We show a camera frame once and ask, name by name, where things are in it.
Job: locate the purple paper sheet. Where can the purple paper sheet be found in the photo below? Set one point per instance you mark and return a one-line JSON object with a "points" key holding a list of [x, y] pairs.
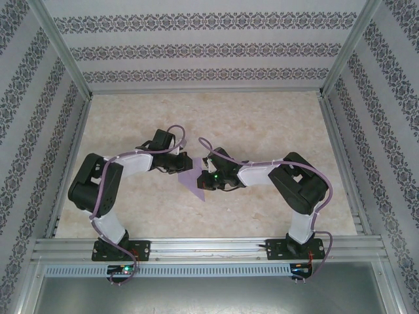
{"points": [[190, 183]]}

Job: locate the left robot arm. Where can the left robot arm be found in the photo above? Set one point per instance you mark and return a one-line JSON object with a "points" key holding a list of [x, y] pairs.
{"points": [[83, 193]]}

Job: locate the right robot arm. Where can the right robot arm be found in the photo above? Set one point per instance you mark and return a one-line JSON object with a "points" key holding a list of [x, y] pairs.
{"points": [[301, 189]]}

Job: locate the grey metal base panel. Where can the grey metal base panel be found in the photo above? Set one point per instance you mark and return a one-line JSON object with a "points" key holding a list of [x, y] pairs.
{"points": [[209, 294]]}

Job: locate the aluminium mounting rail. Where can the aluminium mounting rail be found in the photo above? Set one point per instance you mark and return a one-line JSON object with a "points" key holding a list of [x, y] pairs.
{"points": [[209, 248]]}

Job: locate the aluminium table edge rail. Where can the aluminium table edge rail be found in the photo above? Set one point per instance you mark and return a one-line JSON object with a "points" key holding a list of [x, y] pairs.
{"points": [[71, 163], [206, 91], [343, 163]]}

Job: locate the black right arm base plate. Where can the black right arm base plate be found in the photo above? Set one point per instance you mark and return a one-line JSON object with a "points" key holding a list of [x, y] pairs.
{"points": [[275, 250]]}

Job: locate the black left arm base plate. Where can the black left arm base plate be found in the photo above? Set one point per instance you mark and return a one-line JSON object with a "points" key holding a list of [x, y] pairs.
{"points": [[144, 250]]}

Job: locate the aluminium frame post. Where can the aluminium frame post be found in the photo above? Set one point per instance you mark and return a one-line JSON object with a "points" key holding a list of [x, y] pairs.
{"points": [[347, 49], [27, 288], [63, 49], [391, 288]]}

